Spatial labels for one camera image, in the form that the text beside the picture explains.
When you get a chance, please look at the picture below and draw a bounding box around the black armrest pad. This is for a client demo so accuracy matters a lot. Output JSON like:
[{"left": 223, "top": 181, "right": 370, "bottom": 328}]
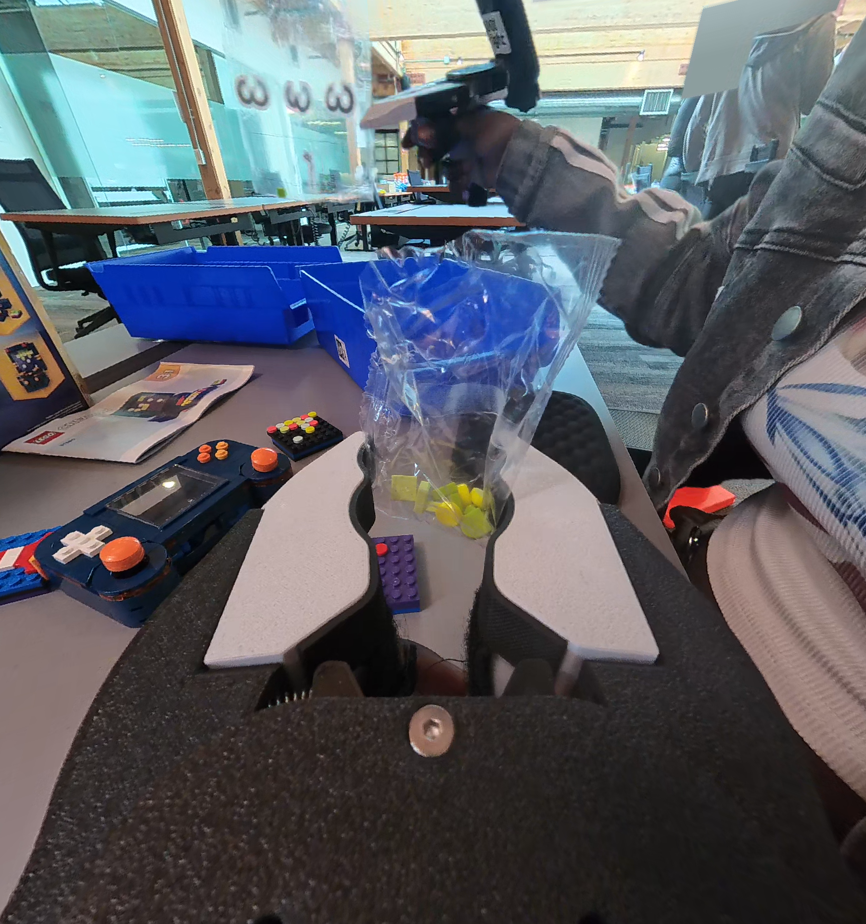
[{"left": 530, "top": 390, "right": 622, "bottom": 506}]

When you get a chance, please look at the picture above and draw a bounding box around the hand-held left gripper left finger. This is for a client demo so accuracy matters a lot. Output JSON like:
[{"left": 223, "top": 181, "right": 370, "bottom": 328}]
[{"left": 204, "top": 431, "right": 412, "bottom": 693}]

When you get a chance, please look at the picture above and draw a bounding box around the red plastic piece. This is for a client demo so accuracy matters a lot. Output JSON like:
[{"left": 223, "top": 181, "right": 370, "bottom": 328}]
[{"left": 662, "top": 485, "right": 737, "bottom": 531}]

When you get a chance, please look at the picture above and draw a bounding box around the small clear plastic bag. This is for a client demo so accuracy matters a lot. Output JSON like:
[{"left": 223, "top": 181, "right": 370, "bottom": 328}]
[{"left": 359, "top": 230, "right": 620, "bottom": 541}]

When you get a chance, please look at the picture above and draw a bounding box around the person's torso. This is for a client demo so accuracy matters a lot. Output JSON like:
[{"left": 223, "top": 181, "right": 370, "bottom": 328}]
[{"left": 646, "top": 0, "right": 866, "bottom": 903}]

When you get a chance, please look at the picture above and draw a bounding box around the long wooden office desk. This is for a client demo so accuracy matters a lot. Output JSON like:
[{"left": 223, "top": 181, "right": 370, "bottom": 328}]
[{"left": 0, "top": 193, "right": 376, "bottom": 250}]

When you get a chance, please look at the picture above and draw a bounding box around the black brick plate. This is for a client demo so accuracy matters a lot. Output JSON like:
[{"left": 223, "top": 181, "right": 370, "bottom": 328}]
[{"left": 266, "top": 410, "right": 344, "bottom": 462}]

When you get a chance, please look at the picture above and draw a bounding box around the person's right hand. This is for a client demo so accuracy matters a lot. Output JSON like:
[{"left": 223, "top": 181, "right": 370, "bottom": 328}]
[{"left": 403, "top": 108, "right": 531, "bottom": 208}]

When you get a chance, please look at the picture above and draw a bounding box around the blue brick plate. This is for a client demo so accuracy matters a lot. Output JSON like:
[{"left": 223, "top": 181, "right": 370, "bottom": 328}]
[{"left": 0, "top": 528, "right": 62, "bottom": 615}]

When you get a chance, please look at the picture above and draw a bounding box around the navy brick game console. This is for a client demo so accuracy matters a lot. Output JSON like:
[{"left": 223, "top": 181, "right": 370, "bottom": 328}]
[{"left": 35, "top": 440, "right": 294, "bottom": 628}]

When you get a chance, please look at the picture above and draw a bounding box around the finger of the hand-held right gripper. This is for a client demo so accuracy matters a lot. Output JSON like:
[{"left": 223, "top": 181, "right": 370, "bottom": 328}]
[{"left": 359, "top": 84, "right": 471, "bottom": 131}]

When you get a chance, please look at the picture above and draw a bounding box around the toy set box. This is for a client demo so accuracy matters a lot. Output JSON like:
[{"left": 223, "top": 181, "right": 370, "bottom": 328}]
[{"left": 0, "top": 188, "right": 93, "bottom": 470}]

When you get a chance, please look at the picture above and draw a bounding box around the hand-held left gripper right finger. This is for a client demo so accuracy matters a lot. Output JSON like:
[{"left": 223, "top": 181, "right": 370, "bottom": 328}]
[{"left": 468, "top": 461, "right": 659, "bottom": 695}]

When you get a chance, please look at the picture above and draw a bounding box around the purple brick plate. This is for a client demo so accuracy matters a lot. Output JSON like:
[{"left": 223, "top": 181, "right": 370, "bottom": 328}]
[{"left": 371, "top": 534, "right": 421, "bottom": 615}]

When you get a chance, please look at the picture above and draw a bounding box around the black office chair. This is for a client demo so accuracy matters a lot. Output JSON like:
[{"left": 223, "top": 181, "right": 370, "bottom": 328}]
[{"left": 0, "top": 155, "right": 120, "bottom": 336}]

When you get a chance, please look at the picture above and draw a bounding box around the instruction booklet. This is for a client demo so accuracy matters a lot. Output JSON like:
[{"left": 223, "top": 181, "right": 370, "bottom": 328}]
[{"left": 1, "top": 361, "right": 255, "bottom": 464}]

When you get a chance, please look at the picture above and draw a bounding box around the blue plastic bin with label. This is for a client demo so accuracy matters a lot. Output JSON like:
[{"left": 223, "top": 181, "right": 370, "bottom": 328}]
[{"left": 299, "top": 258, "right": 574, "bottom": 420}]

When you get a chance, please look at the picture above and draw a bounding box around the person's right forearm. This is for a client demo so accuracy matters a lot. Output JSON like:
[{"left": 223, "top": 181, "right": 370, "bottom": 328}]
[{"left": 494, "top": 119, "right": 755, "bottom": 356}]

